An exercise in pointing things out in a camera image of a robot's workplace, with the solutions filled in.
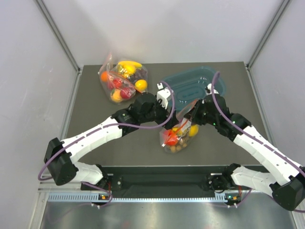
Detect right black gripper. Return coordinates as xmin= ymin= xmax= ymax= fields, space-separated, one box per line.
xmin=184 ymin=99 xmax=218 ymax=126

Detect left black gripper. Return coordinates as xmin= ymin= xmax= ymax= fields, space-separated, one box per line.
xmin=140 ymin=97 xmax=179 ymax=130

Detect clear zip bag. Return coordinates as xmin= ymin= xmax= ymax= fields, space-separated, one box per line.
xmin=98 ymin=53 xmax=148 ymax=104
xmin=159 ymin=99 xmax=199 ymax=154

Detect brown fake longan bunch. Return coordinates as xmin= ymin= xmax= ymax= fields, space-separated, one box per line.
xmin=170 ymin=136 xmax=191 ymax=154

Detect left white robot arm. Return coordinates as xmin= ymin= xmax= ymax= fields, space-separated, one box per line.
xmin=43 ymin=88 xmax=178 ymax=189

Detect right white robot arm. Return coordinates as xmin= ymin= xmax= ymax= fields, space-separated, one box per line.
xmin=184 ymin=94 xmax=305 ymax=211

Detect yellow fake lemon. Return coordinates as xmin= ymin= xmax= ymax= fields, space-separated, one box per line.
xmin=189 ymin=125 xmax=199 ymax=137

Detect red fake tomato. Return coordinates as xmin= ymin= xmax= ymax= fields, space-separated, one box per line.
xmin=164 ymin=130 xmax=178 ymax=146

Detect far fake lemon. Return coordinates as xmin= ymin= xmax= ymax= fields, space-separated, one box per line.
xmin=134 ymin=79 xmax=148 ymax=92

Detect fake red apple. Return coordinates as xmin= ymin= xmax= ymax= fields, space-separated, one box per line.
xmin=120 ymin=87 xmax=133 ymax=100

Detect fake purple grapes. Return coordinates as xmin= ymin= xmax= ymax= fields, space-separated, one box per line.
xmin=130 ymin=68 xmax=147 ymax=81

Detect fake peach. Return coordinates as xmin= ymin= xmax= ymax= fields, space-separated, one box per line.
xmin=110 ymin=89 xmax=122 ymax=103

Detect fake yellow banana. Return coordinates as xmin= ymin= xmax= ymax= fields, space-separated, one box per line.
xmin=118 ymin=61 xmax=142 ymax=68

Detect fake orange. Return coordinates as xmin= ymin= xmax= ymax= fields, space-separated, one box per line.
xmin=100 ymin=71 xmax=108 ymax=83

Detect teal plastic bin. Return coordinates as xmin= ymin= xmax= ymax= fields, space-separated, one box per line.
xmin=163 ymin=66 xmax=216 ymax=112

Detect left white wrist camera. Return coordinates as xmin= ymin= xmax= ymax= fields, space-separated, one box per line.
xmin=156 ymin=87 xmax=173 ymax=109

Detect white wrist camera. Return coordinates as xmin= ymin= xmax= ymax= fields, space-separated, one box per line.
xmin=156 ymin=87 xmax=173 ymax=109
xmin=205 ymin=83 xmax=218 ymax=95

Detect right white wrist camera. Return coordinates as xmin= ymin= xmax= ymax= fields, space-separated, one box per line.
xmin=205 ymin=83 xmax=218 ymax=95

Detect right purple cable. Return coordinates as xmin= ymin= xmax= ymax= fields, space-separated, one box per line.
xmin=211 ymin=71 xmax=305 ymax=213

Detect purple cable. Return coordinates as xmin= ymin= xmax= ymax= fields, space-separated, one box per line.
xmin=211 ymin=71 xmax=305 ymax=213
xmin=37 ymin=81 xmax=176 ymax=181

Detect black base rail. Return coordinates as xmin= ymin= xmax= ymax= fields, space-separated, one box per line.
xmin=81 ymin=164 xmax=257 ymax=198

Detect grey cable duct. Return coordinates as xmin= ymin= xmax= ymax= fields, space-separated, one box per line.
xmin=47 ymin=192 xmax=241 ymax=203

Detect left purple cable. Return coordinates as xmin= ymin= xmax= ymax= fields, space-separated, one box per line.
xmin=37 ymin=81 xmax=176 ymax=181

